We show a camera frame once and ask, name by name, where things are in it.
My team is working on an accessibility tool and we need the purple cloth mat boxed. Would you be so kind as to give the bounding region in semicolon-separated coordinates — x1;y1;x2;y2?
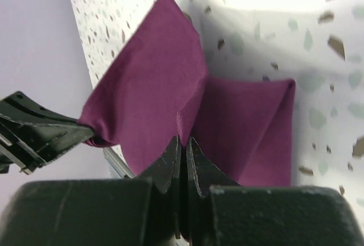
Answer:
79;0;295;186

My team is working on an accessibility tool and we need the aluminium rail frame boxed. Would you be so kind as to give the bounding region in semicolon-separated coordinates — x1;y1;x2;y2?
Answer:
102;148;135;179

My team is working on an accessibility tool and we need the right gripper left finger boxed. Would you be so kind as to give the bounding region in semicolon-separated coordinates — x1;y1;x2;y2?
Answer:
1;137;181;245

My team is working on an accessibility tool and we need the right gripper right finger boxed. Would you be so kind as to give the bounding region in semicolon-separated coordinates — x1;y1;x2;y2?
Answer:
186;139;363;245

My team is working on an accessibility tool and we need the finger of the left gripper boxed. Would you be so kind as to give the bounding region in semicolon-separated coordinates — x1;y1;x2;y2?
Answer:
1;122;94;172
1;91;78;127

